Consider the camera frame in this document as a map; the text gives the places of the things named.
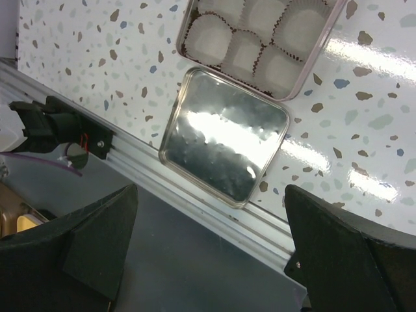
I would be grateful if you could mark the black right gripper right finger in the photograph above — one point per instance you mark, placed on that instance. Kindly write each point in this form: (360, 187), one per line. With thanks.
(347, 262)

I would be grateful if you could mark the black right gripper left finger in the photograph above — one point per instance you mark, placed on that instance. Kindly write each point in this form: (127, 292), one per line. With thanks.
(72, 263)

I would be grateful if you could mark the silver tin lid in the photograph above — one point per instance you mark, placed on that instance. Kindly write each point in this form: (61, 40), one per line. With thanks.
(221, 136)

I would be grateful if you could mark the white paper cup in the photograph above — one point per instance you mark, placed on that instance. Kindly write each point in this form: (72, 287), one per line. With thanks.
(229, 9)
(260, 16)
(275, 72)
(241, 55)
(208, 40)
(300, 25)

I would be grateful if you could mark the square cookie tin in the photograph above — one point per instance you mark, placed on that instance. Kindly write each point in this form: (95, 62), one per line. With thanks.
(192, 12)

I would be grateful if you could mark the aluminium rail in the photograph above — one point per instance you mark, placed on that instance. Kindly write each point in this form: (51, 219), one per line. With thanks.
(260, 229)

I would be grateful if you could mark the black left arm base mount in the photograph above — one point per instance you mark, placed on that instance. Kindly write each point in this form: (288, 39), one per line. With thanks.
(48, 125)

